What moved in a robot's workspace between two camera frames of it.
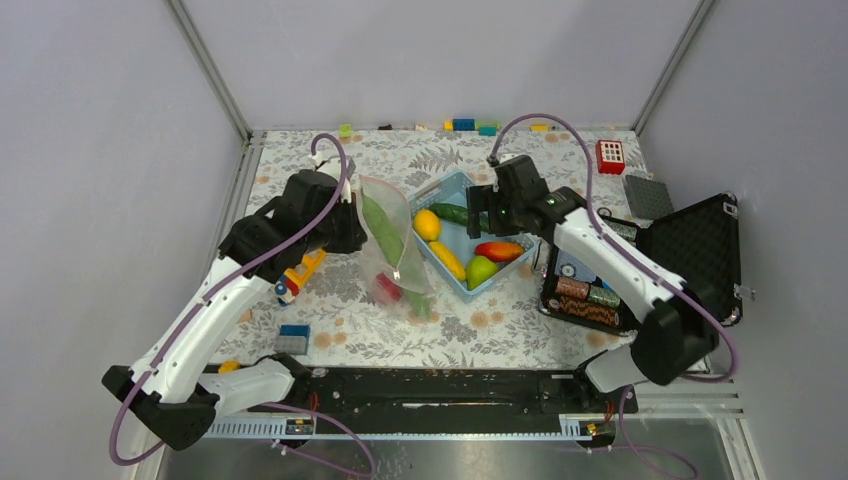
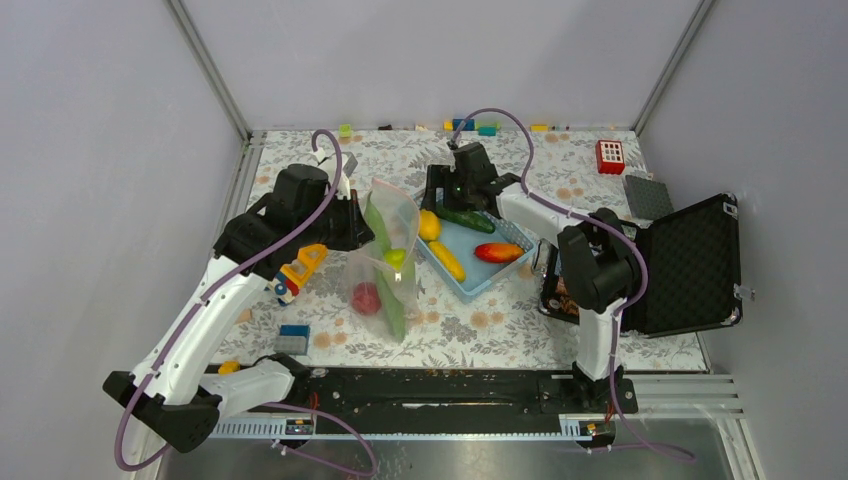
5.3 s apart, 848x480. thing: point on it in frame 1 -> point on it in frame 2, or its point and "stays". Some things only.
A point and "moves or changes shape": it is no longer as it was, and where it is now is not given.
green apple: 478,270 -> 395,258
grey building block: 291,344 stays
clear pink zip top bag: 396,264 moves or changes shape
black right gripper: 485,198 -> 436,175
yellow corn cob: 450,260 stays
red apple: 389,287 -> 366,299
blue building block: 294,330 stays
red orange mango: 499,251 stays
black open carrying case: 700,244 stays
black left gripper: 356,235 stays
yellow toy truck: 302,275 stays
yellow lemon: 427,224 stays
